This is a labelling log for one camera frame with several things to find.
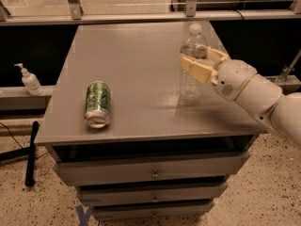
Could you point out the black pole stand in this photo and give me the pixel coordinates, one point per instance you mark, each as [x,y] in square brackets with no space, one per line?
[28,152]

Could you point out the metal bracket clamp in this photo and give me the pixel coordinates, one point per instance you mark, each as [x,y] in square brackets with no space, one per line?
[285,70]

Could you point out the grey drawer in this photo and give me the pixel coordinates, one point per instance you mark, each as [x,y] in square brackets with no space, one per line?
[152,194]
[151,210]
[147,169]

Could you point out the grey drawer cabinet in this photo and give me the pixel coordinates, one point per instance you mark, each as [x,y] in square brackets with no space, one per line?
[140,63]

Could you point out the bottom grey drawer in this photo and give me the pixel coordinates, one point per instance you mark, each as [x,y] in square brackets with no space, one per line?
[151,210]

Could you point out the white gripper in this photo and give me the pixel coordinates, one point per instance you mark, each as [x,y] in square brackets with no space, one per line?
[234,78]

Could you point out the clear plastic water bottle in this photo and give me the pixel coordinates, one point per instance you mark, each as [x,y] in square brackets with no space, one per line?
[194,45]

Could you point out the green soda can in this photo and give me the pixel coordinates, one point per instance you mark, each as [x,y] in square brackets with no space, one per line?
[98,105]

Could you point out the metal railing frame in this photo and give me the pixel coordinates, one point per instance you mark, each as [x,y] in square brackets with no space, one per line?
[32,12]

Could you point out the white pump dispenser bottle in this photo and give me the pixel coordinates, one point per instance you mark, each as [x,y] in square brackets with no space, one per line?
[30,81]

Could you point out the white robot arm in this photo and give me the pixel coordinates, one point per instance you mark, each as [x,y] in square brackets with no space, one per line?
[266,104]

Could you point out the top grey drawer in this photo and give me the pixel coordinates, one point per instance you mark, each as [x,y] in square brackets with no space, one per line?
[147,169]

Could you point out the middle grey drawer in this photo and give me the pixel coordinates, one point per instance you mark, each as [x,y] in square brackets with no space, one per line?
[152,194]

